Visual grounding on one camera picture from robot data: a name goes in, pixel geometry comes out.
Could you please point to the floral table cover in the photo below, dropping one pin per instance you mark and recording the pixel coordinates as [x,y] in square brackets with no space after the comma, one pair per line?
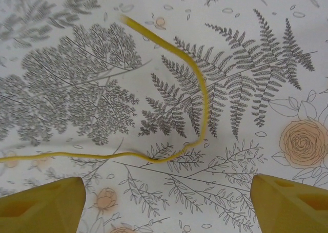
[77,76]

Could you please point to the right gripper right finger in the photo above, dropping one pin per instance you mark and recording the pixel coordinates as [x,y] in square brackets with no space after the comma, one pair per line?
[289,207]

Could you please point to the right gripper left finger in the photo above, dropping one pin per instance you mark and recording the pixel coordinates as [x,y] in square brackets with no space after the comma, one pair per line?
[43,207]

